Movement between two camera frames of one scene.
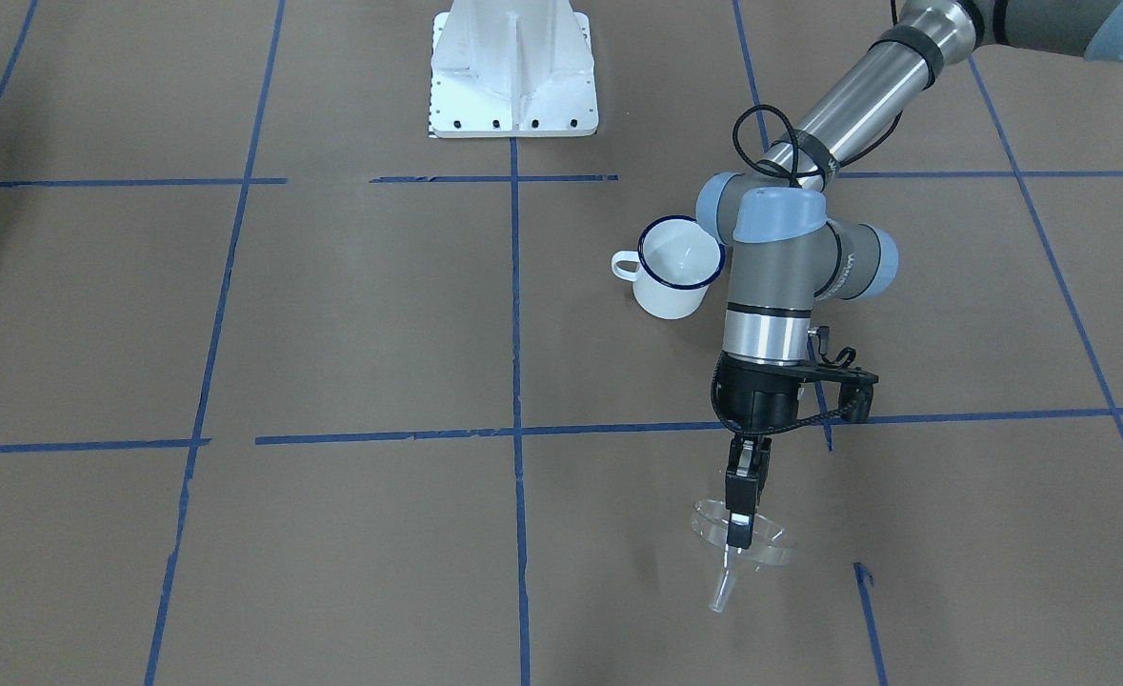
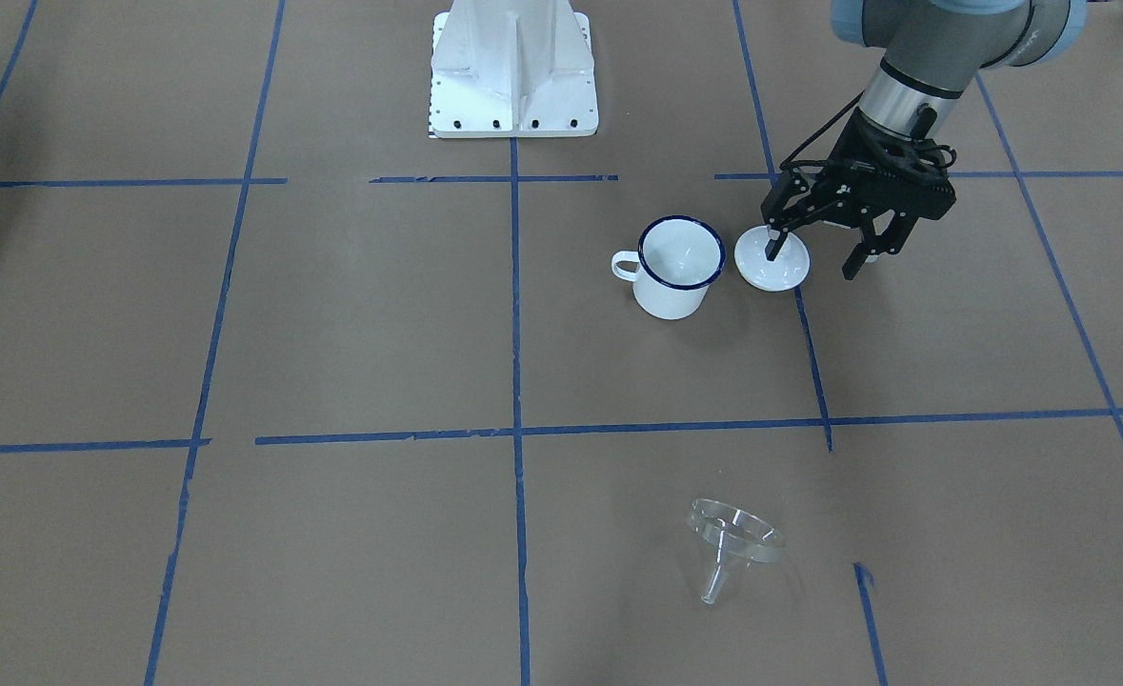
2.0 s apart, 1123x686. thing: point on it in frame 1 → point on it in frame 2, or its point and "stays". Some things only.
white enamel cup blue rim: x=674 y=266 stays
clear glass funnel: x=772 y=544 stays
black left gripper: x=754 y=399 → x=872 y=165
